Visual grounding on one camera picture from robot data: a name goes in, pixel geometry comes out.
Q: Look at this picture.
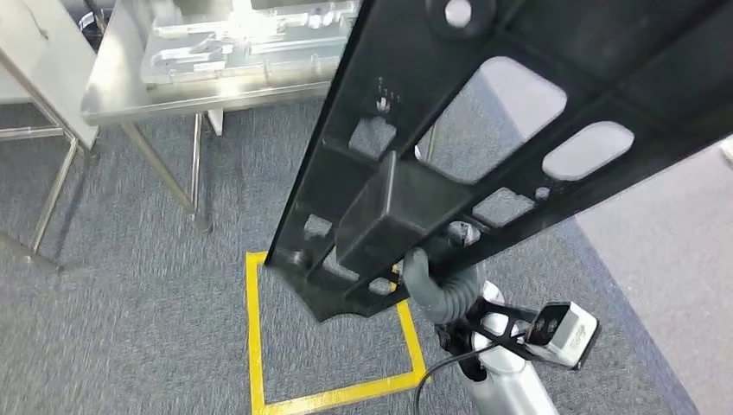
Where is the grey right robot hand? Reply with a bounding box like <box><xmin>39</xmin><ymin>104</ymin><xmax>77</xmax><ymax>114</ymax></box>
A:
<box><xmin>402</xmin><ymin>221</ymin><xmax>482</xmax><ymax>306</ymax></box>

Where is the black plastic mounting plate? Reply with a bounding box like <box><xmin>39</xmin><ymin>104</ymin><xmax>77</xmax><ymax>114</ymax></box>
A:
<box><xmin>264</xmin><ymin>0</ymin><xmax>733</xmax><ymax>323</ymax></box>

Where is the stainless steel workbench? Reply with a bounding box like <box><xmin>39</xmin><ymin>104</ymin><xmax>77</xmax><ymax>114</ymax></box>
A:
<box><xmin>80</xmin><ymin>0</ymin><xmax>442</xmax><ymax>235</ymax></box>

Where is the aluminium fixture plate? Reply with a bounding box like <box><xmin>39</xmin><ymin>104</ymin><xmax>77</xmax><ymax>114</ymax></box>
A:
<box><xmin>138</xmin><ymin>0</ymin><xmax>360</xmax><ymax>87</ymax></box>

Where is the white side table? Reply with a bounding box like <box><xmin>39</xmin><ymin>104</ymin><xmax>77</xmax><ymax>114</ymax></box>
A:
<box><xmin>0</xmin><ymin>0</ymin><xmax>99</xmax><ymax>273</ymax></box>

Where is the black cable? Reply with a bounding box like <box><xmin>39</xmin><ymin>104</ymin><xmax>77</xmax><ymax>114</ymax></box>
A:
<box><xmin>413</xmin><ymin>339</ymin><xmax>519</xmax><ymax>415</ymax></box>

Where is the black camera bracket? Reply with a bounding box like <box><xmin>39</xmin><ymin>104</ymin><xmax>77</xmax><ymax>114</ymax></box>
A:
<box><xmin>437</xmin><ymin>297</ymin><xmax>568</xmax><ymax>362</ymax></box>

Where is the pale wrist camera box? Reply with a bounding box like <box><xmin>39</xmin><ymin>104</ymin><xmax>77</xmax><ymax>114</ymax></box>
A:
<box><xmin>526</xmin><ymin>302</ymin><xmax>602</xmax><ymax>371</ymax></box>

